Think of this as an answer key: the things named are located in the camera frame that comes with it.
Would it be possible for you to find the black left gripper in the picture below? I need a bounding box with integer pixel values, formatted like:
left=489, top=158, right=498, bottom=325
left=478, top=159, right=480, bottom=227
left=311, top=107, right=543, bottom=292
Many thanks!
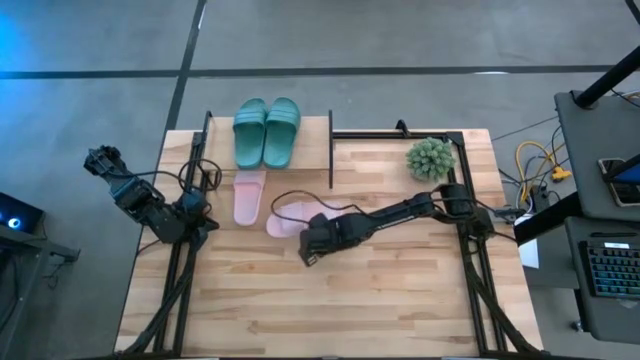
left=83, top=146, right=132, bottom=197

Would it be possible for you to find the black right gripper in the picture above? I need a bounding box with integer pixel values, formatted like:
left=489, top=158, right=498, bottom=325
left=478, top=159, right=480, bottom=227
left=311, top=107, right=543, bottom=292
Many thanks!
left=299, top=213, right=365, bottom=268

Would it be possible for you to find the pink rubber slide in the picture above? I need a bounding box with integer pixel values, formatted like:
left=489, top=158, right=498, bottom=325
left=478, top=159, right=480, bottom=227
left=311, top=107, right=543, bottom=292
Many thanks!
left=232, top=169, right=268, bottom=228
left=265, top=199, right=347, bottom=240

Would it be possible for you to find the green rubber slide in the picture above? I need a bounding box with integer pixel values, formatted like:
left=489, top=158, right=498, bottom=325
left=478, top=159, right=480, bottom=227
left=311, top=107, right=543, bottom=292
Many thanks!
left=232, top=97, right=270, bottom=171
left=263, top=96, right=303, bottom=171

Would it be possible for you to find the black device with blue light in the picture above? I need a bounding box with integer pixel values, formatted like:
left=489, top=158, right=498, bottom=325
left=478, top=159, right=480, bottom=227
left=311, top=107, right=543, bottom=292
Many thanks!
left=0, top=192, right=45, bottom=235

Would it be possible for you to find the grey metal stand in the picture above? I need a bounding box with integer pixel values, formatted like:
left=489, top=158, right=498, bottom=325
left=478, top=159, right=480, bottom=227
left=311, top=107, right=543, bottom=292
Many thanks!
left=0, top=224, right=81, bottom=359

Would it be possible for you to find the green potted plant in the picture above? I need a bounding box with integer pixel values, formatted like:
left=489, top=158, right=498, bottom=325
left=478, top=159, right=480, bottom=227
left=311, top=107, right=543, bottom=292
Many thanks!
left=405, top=137, right=458, bottom=183

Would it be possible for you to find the white paper sheet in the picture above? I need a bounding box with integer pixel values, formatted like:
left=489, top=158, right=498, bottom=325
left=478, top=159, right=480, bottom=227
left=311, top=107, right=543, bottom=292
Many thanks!
left=517, top=213, right=541, bottom=270

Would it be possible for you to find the black diagonal bar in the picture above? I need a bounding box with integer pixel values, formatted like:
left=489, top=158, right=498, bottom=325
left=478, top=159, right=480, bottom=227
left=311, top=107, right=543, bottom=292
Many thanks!
left=513, top=154, right=640, bottom=246

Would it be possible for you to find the grey workstation desk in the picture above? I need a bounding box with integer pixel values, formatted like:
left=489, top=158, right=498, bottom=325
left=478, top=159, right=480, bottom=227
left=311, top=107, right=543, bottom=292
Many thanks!
left=553, top=89, right=640, bottom=346

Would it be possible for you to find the black backlit keyboard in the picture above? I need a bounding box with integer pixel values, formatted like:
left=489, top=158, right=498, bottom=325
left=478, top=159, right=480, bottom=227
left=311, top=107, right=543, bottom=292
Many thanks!
left=578, top=240, right=640, bottom=301

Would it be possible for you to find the smartphone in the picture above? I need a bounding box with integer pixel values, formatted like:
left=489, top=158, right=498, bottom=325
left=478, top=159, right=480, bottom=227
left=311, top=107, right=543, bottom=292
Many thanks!
left=598, top=157, right=640, bottom=209

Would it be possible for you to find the black round pole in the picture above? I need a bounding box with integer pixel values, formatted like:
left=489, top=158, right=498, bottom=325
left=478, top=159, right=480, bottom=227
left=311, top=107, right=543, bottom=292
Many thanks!
left=573, top=44, right=640, bottom=110

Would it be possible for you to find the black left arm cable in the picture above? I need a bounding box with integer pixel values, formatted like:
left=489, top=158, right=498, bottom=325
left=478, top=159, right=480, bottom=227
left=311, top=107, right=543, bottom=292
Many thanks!
left=104, top=158, right=224, bottom=194

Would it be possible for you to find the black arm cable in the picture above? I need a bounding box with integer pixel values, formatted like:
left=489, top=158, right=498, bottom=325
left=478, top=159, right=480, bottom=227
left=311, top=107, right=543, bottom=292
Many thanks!
left=104, top=158, right=224, bottom=194
left=269, top=189, right=369, bottom=224

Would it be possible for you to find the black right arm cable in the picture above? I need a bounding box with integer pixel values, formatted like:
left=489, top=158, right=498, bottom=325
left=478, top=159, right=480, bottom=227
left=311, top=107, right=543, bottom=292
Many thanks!
left=269, top=189, right=369, bottom=224

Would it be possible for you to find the yellow cable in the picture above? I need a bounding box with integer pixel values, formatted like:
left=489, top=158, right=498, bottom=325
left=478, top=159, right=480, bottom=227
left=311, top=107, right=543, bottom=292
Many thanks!
left=514, top=141, right=571, bottom=204

